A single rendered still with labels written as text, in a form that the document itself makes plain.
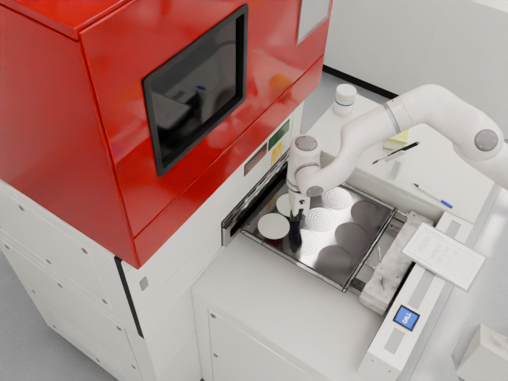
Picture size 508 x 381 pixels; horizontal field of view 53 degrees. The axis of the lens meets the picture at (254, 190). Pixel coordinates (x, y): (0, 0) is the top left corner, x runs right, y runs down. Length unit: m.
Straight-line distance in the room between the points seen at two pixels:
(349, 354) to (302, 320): 0.16
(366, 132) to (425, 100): 0.17
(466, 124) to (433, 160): 0.50
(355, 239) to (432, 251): 0.23
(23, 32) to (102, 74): 0.13
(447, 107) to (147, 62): 0.81
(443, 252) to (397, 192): 0.26
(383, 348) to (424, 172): 0.65
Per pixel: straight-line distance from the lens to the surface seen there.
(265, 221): 1.62
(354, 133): 1.38
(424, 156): 1.84
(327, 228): 1.63
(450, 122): 1.38
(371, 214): 1.70
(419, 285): 1.52
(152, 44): 0.85
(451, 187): 1.77
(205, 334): 1.81
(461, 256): 1.60
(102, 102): 0.81
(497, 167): 1.47
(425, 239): 1.60
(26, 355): 2.55
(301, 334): 1.52
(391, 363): 1.38
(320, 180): 1.34
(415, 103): 1.39
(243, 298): 1.56
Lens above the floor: 2.19
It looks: 50 degrees down
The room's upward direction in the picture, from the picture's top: 3 degrees clockwise
